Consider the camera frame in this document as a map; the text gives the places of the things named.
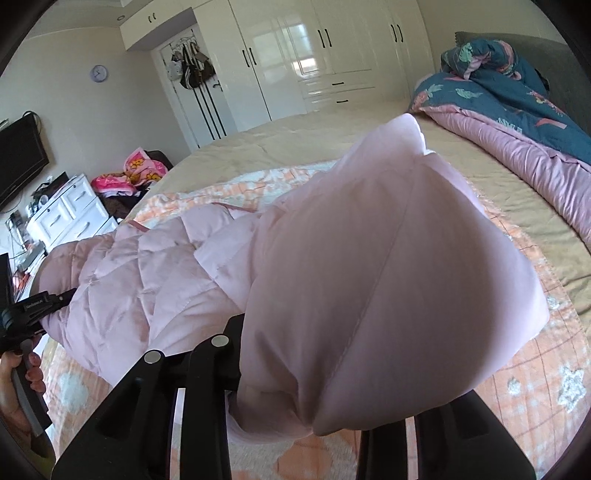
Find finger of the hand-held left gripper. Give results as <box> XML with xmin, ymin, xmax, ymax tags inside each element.
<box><xmin>44</xmin><ymin>287</ymin><xmax>78</xmax><ymax>320</ymax></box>

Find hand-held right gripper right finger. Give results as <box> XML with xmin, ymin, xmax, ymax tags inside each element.
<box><xmin>358</xmin><ymin>390</ymin><xmax>546</xmax><ymax>480</ymax></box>

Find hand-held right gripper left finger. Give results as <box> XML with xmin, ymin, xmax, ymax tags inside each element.
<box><xmin>51</xmin><ymin>314</ymin><xmax>245</xmax><ymax>480</ymax></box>

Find pink padded jacket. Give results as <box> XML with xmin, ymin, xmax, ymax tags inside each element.
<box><xmin>34</xmin><ymin>113</ymin><xmax>550</xmax><ymax>445</ymax></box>

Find person's left hand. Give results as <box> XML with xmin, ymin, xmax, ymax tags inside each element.
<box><xmin>0</xmin><ymin>352</ymin><xmax>47</xmax><ymax>437</ymax></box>

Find white low cabinet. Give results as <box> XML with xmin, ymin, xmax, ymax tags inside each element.
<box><xmin>0</xmin><ymin>210</ymin><xmax>49</xmax><ymax>289</ymax></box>

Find orange checked blanket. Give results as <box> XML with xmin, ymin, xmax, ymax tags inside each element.
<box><xmin>34</xmin><ymin>159</ymin><xmax>591</xmax><ymax>480</ymax></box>

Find white drawer dresser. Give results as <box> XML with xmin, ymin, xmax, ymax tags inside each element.
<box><xmin>25</xmin><ymin>173</ymin><xmax>120</xmax><ymax>254</ymax></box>

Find black television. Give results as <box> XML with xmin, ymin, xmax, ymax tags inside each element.
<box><xmin>0</xmin><ymin>113</ymin><xmax>51</xmax><ymax>210</ymax></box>

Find bright pink cloth pile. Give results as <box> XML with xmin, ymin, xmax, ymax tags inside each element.
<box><xmin>91</xmin><ymin>147</ymin><xmax>168</xmax><ymax>197</ymax></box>

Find dark chair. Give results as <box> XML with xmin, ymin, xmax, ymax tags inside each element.
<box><xmin>99</xmin><ymin>149</ymin><xmax>175</xmax><ymax>222</ymax></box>

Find white door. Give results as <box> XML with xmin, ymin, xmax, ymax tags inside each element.
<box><xmin>152</xmin><ymin>34</ymin><xmax>238</xmax><ymax>148</ymax></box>

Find bed with tan sheet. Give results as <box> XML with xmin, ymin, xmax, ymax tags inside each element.
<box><xmin>124</xmin><ymin>99</ymin><xmax>591</xmax><ymax>324</ymax></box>

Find hanging bags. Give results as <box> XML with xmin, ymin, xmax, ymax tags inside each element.
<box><xmin>168</xmin><ymin>41</ymin><xmax>218</xmax><ymax>90</ymax></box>

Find teal floral quilt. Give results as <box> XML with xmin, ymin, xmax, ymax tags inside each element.
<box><xmin>409</xmin><ymin>39</ymin><xmax>591</xmax><ymax>254</ymax></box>

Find glossy white wardrobe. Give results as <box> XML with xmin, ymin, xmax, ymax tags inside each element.
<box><xmin>120</xmin><ymin>0</ymin><xmax>437</xmax><ymax>132</ymax></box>

